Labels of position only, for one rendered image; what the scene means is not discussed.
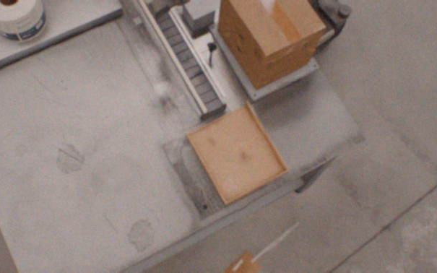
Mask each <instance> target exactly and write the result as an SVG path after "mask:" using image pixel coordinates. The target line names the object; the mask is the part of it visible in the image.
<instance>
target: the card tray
mask: <svg viewBox="0 0 437 273"><path fill-rule="evenodd" d="M185 136H186V138H187V139H188V140H189V143H190V145H191V146H192V148H193V150H194V152H195V154H196V156H197V157H198V158H199V161H200V163H201V164H202V166H203V168H204V171H205V172H206V173H207V175H208V176H209V178H210V180H211V182H212V185H213V186H214V188H215V191H217V192H218V194H219V196H220V198H221V200H222V202H223V204H224V205H228V204H230V203H232V202H234V201H237V200H238V199H239V198H241V197H242V196H245V195H247V194H250V193H251V192H252V191H255V189H258V188H260V187H262V186H263V185H265V184H268V183H270V182H272V181H273V180H274V179H277V178H279V177H280V176H283V175H284V174H287V173H288V172H289V168H288V166H287V165H286V163H285V162H284V160H283V159H282V157H281V155H280V154H279V152H278V150H277V148H276V147H275V146H274V145H273V143H272V140H271V139H270V137H269V135H268V134H267V131H266V130H264V127H263V126H262V124H261V123H260V120H259V119H258V117H257V116H256V115H255V113H254V111H253V110H252V108H251V106H250V105H249V103H248V101H247V102H246V105H245V106H243V107H242V108H239V109H237V110H234V111H232V112H230V113H229V114H227V115H225V116H223V117H221V118H219V119H216V120H214V121H212V122H211V123H209V124H207V125H205V126H203V127H201V128H199V129H195V130H193V131H191V133H189V134H188V133H186V131H185Z"/></svg>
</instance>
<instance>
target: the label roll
mask: <svg viewBox="0 0 437 273"><path fill-rule="evenodd" d="M46 22H47V13H46V9H45V7H44V6H43V2H41V0H0V36H1V37H3V38H4V39H6V40H10V41H14V42H22V41H26V40H30V39H32V38H35V37H36V36H38V34H39V33H40V32H41V31H42V30H43V28H44V27H45V26H46Z"/></svg>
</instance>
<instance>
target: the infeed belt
mask: <svg viewBox="0 0 437 273"><path fill-rule="evenodd" d="M137 1H138V0H137ZM138 2H139V1H138ZM139 5H140V6H141V4H140V3H139ZM141 7H142V6H141ZM142 11H143V12H144V10H143V8H142ZM144 14H146V13H144ZM146 15H147V14H146ZM147 18H148V20H150V19H149V17H147ZM153 19H154V18H153ZM154 21H155V23H157V26H158V27H159V28H160V30H161V32H162V34H163V36H164V38H165V39H166V41H167V42H168V45H169V46H170V48H171V49H172V51H173V54H174V55H175V57H176V58H177V59H178V61H179V63H180V65H181V67H182V68H183V70H184V72H185V73H186V76H187V77H188V78H189V80H190V82H191V84H192V86H193V87H194V89H195V91H196V93H197V94H198V96H199V97H200V99H201V101H202V102H203V105H204V107H205V108H206V110H207V112H206V113H205V114H203V115H204V116H205V115H207V114H209V113H210V112H212V111H214V110H216V109H218V108H221V107H223V106H224V105H223V104H222V101H221V99H220V98H219V96H218V94H216V92H215V90H213V89H214V88H213V86H212V85H211V82H210V81H209V79H208V77H206V75H205V73H203V72H204V71H203V69H202V68H201V66H200V65H199V62H198V61H197V59H196V58H195V57H194V55H193V53H192V51H191V49H190V48H189V46H188V44H186V41H185V40H184V38H183V36H182V34H181V32H180V30H179V29H178V27H177V25H175V23H174V21H173V19H172V18H171V16H170V14H169V13H167V14H164V15H163V16H161V17H159V18H157V19H154ZM150 24H151V26H152V23H151V22H150ZM152 27H153V26H152ZM153 29H154V27H153ZM154 30H155V29H154ZM155 33H157V31H155ZM157 35H158V34H157ZM158 37H159V35H158ZM159 39H160V37H159ZM160 40H161V39H160ZM161 42H162V41H161ZM162 44H163V42H162ZM163 46H164V45H163ZM164 48H165V46H164ZM165 50H166V48H165ZM166 51H168V50H166ZM168 55H169V56H170V54H169V52H168ZM170 58H171V56H170ZM171 59H172V58H171ZM172 61H173V60H172ZM173 64H174V65H175V63H174V61H173ZM175 67H176V65H175ZM176 69H177V70H178V67H176ZM178 71H179V70H178ZM179 73H180V71H179ZM180 74H181V73H180ZM181 77H182V76H181ZM182 79H183V77H182ZM183 80H184V79H183ZM184 82H185V80H184ZM185 85H186V82H185ZM186 86H187V87H188V88H189V86H188V85H186ZM189 90H190V89H189ZM190 92H191V91H190ZM191 94H192V92H191ZM192 96H193V95H192ZM193 98H194V96H193ZM194 99H195V98H194ZM195 101H196V100H195ZM196 104H198V102H197V101H196ZM198 106H199V104H198ZM199 108H200V106H199ZM200 109H201V108H200ZM201 111H202V109H201ZM202 113H203V111H202Z"/></svg>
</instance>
